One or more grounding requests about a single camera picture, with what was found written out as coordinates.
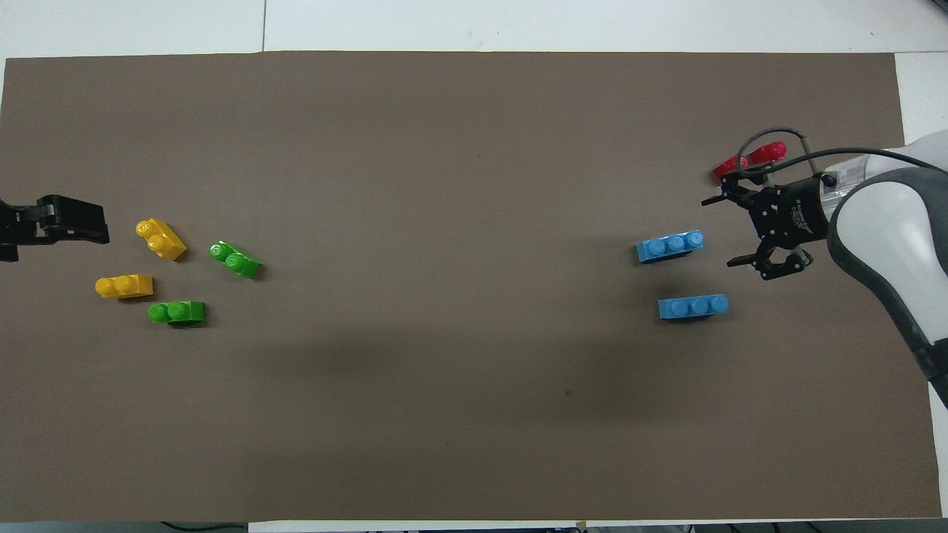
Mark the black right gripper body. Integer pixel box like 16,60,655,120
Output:
741,176,829,281

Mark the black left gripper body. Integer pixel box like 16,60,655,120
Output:
0,200,41,262

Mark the blue three-stud toy block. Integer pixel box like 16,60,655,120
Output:
658,294,730,321
635,229,705,264

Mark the green two-stud toy block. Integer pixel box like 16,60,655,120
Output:
210,241,262,280
147,301,206,326

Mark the yellow two-stud toy block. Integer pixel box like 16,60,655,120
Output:
95,274,154,300
136,218,187,262

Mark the brown paper table mat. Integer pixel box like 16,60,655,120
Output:
0,50,943,523

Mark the black right arm gripper cable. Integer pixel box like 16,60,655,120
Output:
736,127,889,187

